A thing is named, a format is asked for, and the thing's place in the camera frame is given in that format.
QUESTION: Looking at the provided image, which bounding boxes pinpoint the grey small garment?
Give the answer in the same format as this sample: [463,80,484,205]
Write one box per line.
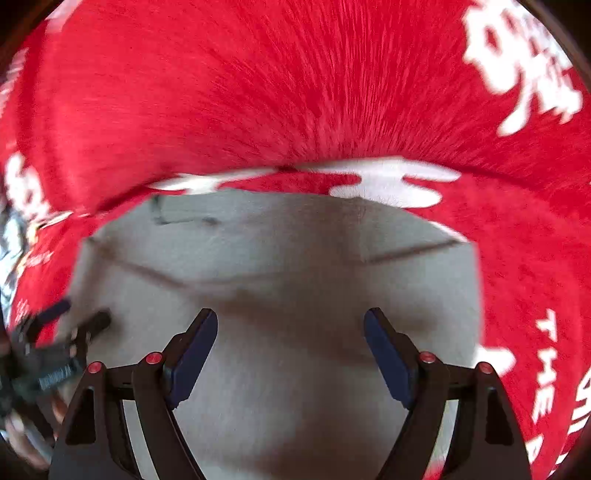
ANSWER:
[55,187,483,480]

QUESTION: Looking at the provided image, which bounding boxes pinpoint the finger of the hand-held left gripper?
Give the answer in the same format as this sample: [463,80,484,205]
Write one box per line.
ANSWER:
[38,299,73,325]
[69,310,113,344]

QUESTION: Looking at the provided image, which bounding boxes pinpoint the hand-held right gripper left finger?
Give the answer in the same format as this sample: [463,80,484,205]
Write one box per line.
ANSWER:
[48,308,219,480]

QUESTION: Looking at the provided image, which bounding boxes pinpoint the red blanket with white print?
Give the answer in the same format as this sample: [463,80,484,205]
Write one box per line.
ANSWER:
[0,0,591,480]

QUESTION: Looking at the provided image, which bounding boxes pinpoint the person's left hand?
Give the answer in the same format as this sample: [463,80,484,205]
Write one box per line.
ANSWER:
[4,397,70,467]

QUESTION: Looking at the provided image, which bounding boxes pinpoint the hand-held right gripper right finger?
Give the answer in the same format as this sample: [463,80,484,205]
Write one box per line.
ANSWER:
[363,307,532,480]

